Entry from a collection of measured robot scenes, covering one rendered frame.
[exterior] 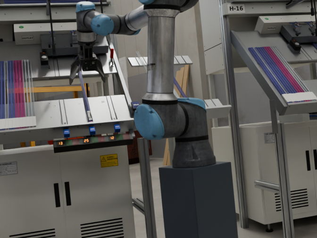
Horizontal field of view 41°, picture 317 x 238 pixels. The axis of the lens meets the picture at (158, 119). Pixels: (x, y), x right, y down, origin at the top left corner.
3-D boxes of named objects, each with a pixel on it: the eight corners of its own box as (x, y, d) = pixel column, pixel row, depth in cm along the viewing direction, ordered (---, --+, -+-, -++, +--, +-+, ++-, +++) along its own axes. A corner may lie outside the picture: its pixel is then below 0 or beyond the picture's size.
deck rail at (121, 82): (137, 130, 196) (137, 120, 192) (132, 131, 195) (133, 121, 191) (109, 44, 245) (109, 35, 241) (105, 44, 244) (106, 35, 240)
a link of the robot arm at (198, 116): (216, 134, 147) (212, 95, 147) (187, 138, 138) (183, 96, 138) (191, 135, 156) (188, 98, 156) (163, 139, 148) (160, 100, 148)
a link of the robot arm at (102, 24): (124, 18, 163) (109, 11, 170) (98, 15, 156) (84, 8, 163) (120, 38, 166) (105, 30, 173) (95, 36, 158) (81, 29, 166)
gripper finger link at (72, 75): (65, 85, 178) (77, 68, 176) (63, 80, 183) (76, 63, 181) (71, 89, 179) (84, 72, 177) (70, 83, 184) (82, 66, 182)
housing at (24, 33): (106, 50, 242) (107, 28, 233) (16, 54, 229) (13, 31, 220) (104, 42, 248) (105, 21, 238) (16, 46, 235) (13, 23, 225)
